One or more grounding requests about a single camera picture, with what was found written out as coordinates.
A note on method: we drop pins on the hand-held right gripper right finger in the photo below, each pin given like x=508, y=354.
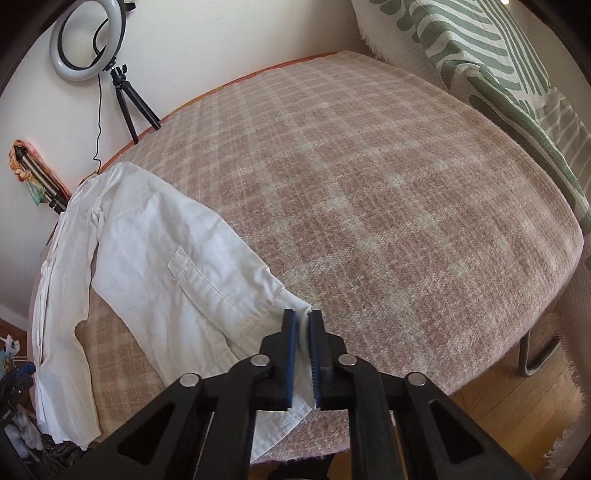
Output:
x=315, y=364

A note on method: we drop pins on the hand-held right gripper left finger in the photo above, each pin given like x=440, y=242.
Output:
x=291, y=364

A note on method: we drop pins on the white shirt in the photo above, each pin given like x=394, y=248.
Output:
x=161, y=240

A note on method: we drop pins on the pink plaid blanket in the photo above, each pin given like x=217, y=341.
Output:
x=369, y=184

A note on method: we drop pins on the metal bed leg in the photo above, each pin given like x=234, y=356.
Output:
x=524, y=360

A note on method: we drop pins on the bronze folded tripod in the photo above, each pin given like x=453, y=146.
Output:
x=55, y=198

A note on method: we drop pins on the black mini tripod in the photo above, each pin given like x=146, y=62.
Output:
x=123, y=99

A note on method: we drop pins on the colourful patterned scarf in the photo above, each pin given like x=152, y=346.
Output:
x=27, y=173

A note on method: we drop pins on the pale green striped cushion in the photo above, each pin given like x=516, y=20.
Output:
x=561, y=120

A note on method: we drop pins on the green striped white pillow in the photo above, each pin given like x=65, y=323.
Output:
x=461, y=37

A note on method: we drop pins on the black gooseneck phone holder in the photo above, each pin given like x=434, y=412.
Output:
x=98, y=39

